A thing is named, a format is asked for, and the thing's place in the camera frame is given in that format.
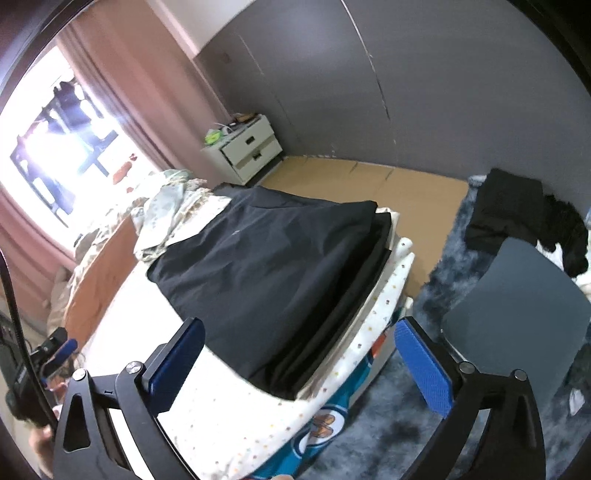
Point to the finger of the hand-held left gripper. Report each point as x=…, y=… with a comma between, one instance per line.
x=62, y=355

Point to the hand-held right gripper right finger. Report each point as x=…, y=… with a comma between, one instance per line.
x=422, y=369

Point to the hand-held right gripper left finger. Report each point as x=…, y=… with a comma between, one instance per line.
x=178, y=364

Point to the black button shirt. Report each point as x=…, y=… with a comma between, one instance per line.
x=258, y=277

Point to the pile of black clothes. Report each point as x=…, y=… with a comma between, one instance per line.
x=503, y=207

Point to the row of dark hanging clothes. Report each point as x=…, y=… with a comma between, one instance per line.
x=69, y=104

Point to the person's left hand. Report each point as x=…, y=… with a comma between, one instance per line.
x=41, y=447

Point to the blue-grey shaggy rug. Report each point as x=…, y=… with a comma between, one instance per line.
x=392, y=415

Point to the beige satin quilt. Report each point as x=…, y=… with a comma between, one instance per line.
x=60, y=295

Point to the bed with dotted sheet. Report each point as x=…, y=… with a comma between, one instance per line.
x=231, y=424

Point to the orange-brown blanket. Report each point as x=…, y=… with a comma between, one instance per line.
x=97, y=277

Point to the folded black garment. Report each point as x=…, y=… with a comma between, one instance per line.
x=339, y=309

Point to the pink curtain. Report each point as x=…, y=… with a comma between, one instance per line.
x=27, y=240
x=138, y=83

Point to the folded beige garment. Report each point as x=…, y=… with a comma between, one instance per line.
x=390, y=216

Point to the dark hanging trousers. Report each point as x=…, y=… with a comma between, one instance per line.
x=57, y=198

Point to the crumpled light patterned quilt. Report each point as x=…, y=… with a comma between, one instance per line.
x=171, y=207

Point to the cardboard sheet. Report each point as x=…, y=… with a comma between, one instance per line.
x=406, y=194

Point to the white cloth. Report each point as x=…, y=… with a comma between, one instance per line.
x=556, y=254

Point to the orange cushion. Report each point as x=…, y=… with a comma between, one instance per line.
x=122, y=171

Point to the dark framed window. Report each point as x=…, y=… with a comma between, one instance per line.
x=94, y=159

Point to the white nightstand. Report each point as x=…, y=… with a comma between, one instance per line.
x=249, y=147

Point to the green item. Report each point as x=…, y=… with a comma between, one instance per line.
x=213, y=137

